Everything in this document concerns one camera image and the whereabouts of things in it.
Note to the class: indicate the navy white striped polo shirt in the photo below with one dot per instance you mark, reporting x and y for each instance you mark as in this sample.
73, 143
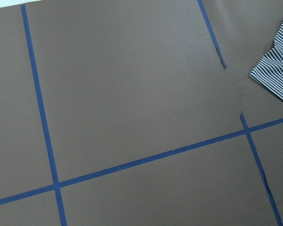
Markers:
269, 70

